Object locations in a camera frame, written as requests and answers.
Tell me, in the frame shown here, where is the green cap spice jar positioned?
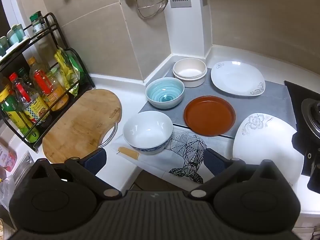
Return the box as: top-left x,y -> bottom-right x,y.
29,11 -> 47,34

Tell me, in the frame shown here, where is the white floral square plate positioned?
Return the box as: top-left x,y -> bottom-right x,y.
210,61 -> 266,97
232,113 -> 305,187

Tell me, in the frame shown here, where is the teal cup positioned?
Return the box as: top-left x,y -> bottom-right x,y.
0,36 -> 9,57
7,24 -> 26,48

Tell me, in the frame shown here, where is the yellow oil bottle red label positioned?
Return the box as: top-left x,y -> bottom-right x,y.
27,56 -> 70,112

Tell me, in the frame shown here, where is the wooden cutting board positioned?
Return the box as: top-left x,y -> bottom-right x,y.
42,89 -> 123,164

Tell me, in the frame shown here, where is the geometric print mat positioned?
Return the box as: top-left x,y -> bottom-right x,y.
110,127 -> 236,184

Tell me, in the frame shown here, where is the green packet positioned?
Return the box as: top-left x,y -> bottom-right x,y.
65,52 -> 86,98

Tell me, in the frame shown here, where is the yellow packet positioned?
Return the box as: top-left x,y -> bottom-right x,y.
54,48 -> 73,91

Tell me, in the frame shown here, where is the grey mat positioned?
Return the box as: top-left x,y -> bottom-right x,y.
138,55 -> 298,140

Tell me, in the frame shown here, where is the clear plastic bag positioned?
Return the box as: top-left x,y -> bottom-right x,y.
0,174 -> 17,213

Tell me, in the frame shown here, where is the clear bottle red cap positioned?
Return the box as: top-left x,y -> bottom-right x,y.
9,72 -> 50,127

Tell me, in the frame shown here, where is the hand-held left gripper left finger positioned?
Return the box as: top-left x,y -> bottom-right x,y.
31,148 -> 123,201

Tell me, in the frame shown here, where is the blue swirl bowl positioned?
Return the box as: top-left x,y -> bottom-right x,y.
145,77 -> 185,110

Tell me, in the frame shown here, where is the black wire rack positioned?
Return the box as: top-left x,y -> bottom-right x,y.
0,12 -> 96,153

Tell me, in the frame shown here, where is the white bowl blue pattern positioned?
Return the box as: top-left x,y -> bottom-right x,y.
122,111 -> 174,156

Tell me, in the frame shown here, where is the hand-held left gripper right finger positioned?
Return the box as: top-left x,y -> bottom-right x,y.
188,148 -> 278,201

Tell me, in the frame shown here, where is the brown round plate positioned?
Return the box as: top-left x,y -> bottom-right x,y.
184,95 -> 236,137

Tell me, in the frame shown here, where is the dark green bottle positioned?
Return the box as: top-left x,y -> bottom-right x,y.
17,67 -> 34,88

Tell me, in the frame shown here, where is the cream bowl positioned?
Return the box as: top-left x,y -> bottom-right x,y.
173,72 -> 207,88
173,58 -> 207,80

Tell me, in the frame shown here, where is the black gas stove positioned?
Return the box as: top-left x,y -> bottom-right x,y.
284,80 -> 320,192

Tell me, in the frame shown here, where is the green bottle yellow cap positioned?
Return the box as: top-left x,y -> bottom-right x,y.
0,84 -> 40,144

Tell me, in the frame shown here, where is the wooden handled knife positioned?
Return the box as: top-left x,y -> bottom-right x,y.
116,146 -> 141,161

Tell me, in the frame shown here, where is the pink package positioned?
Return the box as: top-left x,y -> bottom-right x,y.
0,140 -> 18,172

